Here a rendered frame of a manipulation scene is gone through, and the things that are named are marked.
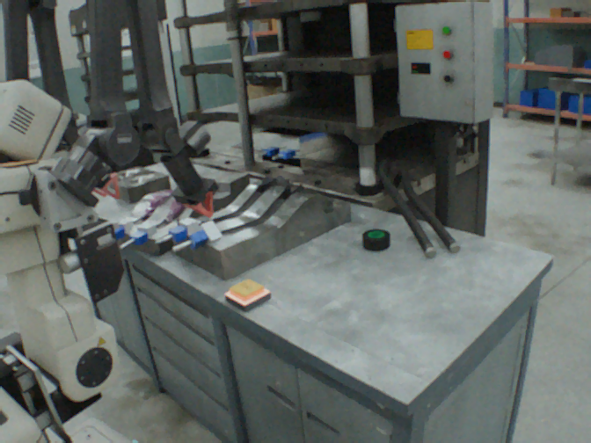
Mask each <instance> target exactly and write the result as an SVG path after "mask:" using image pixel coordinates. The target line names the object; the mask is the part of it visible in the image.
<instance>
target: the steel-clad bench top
mask: <svg viewBox="0 0 591 443"><path fill-rule="evenodd" d="M92 193H93V194H94V195H95V196H96V197H97V198H99V202H98V204H97V206H96V207H90V208H91V209H92V210H94V211H95V212H96V213H97V214H98V216H102V217H105V218H109V219H112V220H116V221H119V220H121V219H125V218H127V217H128V216H129V215H130V214H131V213H132V212H133V210H134V209H135V207H136V206H137V204H138V203H139V202H140V201H138V202H136V203H133V204H129V203H127V202H125V201H123V200H120V199H117V200H116V199H114V198H113V197H111V196H109V195H106V196H105V197H102V196H100V195H98V194H96V193H94V192H92ZM321 197H325V196H322V195H321ZM325 198H328V199H332V200H336V199H333V198H329V197H325ZM338 201H342V202H346V201H343V200H338ZM346 203H349V204H350V214H351V221H350V222H348V223H345V224H343V225H341V226H339V227H337V228H336V229H333V230H331V231H329V232H327V233H325V234H323V235H321V236H318V237H316V238H314V239H312V240H310V241H308V242H307V243H304V244H302V245H300V246H297V247H295V248H294V249H292V250H290V251H287V252H285V253H283V254H281V255H280V256H277V257H275V258H272V259H270V260H268V261H266V262H265V263H263V264H261V265H257V266H255V267H253V268H252V269H250V270H248V271H246V272H242V273H240V274H238V275H237V276H235V277H233V278H231V279H229V280H225V281H224V280H222V279H220V278H218V277H216V276H215V275H213V274H211V273H209V272H207V271H205V270H203V269H201V268H200V267H198V266H196V265H194V264H192V263H190V262H188V261H186V260H184V259H183V258H181V257H179V256H177V255H176V254H175V251H173V250H170V251H168V252H166V253H165V254H164V255H162V256H158V255H154V254H149V253H146V252H141V251H136V252H137V253H139V254H141V255H142V256H144V257H145V258H147V259H148V260H150V261H152V262H153V263H155V264H156V265H159V266H160V267H162V268H164V269H165V270H166V271H168V272H170V273H171V274H173V275H175V276H176V277H178V278H180V279H181V280H183V281H185V282H186V283H188V284H189V285H191V286H193V287H195V288H197V289H198V290H200V291H202V293H204V294H206V295H208V296H210V297H212V298H213V299H215V300H217V301H219V302H220V303H221V304H223V305H225V306H227V307H228V308H230V309H232V310H234V311H236V312H237V313H238V314H240V315H242V316H244V317H246V318H248V319H249V320H251V321H253V322H255V323H256V324H258V325H260V326H261V327H263V328H265V329H267V330H269V331H271V332H272V333H274V334H275V335H277V336H279V337H281V338H283V339H285V340H287V341H288V342H289V343H291V344H293V345H296V346H297V347H299V348H301V349H303V350H305V351H306V352H308V353H310V354H312V355H313V356H315V357H317V358H319V359H321V360H322V361H324V362H326V363H328V364H330V365H332V366H333V367H336V368H338V369H339V370H341V371H342V372H344V373H346V374H349V375H351V376H353V377H354V378H355V379H357V380H359V381H362V382H364V383H366V384H367V385H369V386H370V387H372V388H374V389H377V390H379V391H381V392H382V393H384V394H385V395H387V396H390V397H392V398H394V399H396V400H398V401H400V402H401V403H403V404H405V405H408V404H409V403H410V402H411V401H412V400H413V399H415V398H416V397H417V396H418V395H419V394H420V393H421V392H422V391H423V390H424V389H425V388H426V387H427V386H429V385H430V384H431V383H432V382H433V381H434V380H435V379H436V378H437V377H438V376H439V375H440V374H441V373H442V372H443V371H444V370H445V369H446V368H447V367H448V366H450V365H451V364H452V363H453V362H454V361H455V360H456V359H457V358H458V357H459V356H460V355H461V354H462V353H463V352H464V351H465V350H466V349H467V348H468V347H469V346H470V345H471V344H472V343H473V342H474V341H475V340H476V339H477V338H478V337H479V336H480V335H481V334H482V333H483V332H484V331H485V330H486V329H487V328H488V327H489V326H490V325H491V324H492V323H493V322H494V320H495V319H496V318H497V317H498V316H499V315H500V314H501V313H502V312H503V311H504V310H505V309H506V308H507V307H508V306H509V305H510V304H511V303H512V302H513V301H514V300H515V298H516V297H517V296H518V295H519V294H520V293H521V292H522V291H523V290H524V289H525V288H526V287H527V286H528V285H529V283H530V282H531V281H532V280H533V279H534V278H535V277H536V276H537V275H538V274H539V273H540V272H541V271H542V270H543V269H544V268H545V267H546V266H547V265H548V264H549V262H550V261H551V260H552V259H553V258H554V256H553V255H550V254H546V253H542V252H540V251H533V250H530V249H527V248H523V247H520V246H516V245H513V244H510V243H503V242H500V241H497V240H493V239H490V238H486V237H482V236H477V235H473V234H470V233H466V232H463V231H460V230H456V229H450V228H446V227H444V228H445V229H446V230H447V231H448V232H449V233H450V234H451V235H452V237H453V238H454V239H455V240H456V242H457V243H458V244H459V245H460V246H461V250H460V251H459V252H458V253H456V254H453V253H452V252H451V251H450V250H449V248H448V247H447V246H446V245H445V243H444V242H443V241H442V240H441V239H440V238H439V237H438V236H437V234H436V233H435V232H434V230H433V229H432V228H431V227H430V225H429V224H428V223H427V222H425V221H420V220H417V221H418V223H419V224H420V226H421V227H422V228H423V230H424V232H425V233H426V235H427V237H428V239H429V240H430V242H431V243H432V245H433V246H434V248H435V250H436V252H437V253H436V255H435V257H433V258H428V257H427V255H426V254H425V252H424V251H423V250H422V248H421V247H420V244H419V242H418V241H417V239H416V237H415V236H414V234H413V233H412V231H411V229H410V228H409V226H408V224H407V223H406V221H405V219H404V217H403V216H402V215H398V214H392V213H389V212H385V211H382V210H378V209H374V208H371V207H364V206H361V205H357V204H354V203H350V202H346ZM370 229H384V230H387V231H389V232H390V248H389V249H387V250H385V251H367V250H365V249H364V248H363V247H362V234H363V233H364V232H365V231H367V230H370ZM248 279H249V280H252V281H254V282H256V283H258V284H260V285H262V286H264V288H265V289H266V290H268V291H270V292H271V299H270V300H268V301H266V302H264V303H262V304H260V305H258V306H257V307H255V308H253V309H251V310H249V311H247V312H244V311H243V310H242V309H239V308H237V307H235V306H234V305H232V304H230V303H228V302H227V301H226V300H225V294H227V293H228V292H230V287H233V286H235V285H236V284H239V283H241V282H243V281H245V280H248Z"/></svg>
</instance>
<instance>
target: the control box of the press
mask: <svg viewBox="0 0 591 443"><path fill-rule="evenodd" d="M394 26H395V32H397V36H398V71H399V91H398V103H399V104H400V115H401V116H404V117H413V118H419V120H422V121H424V122H425V121H427V139H428V141H429V144H430V146H431V148H432V150H433V152H434V154H435V217H436V218H437V220H438V221H439V222H440V223H441V224H442V226H443V227H446V228H450V229H455V212H456V133H457V132H458V130H459V129H460V127H461V126H462V124H463V123H468V124H476V123H479V122H481V121H483V120H488V119H490V118H492V117H493V3H490V2H474V1H471V2H454V3H438V4H412V5H399V6H397V7H396V19H394ZM431 124H432V126H433V127H434V130H435V144H434V140H433V137H432V132H431Z"/></svg>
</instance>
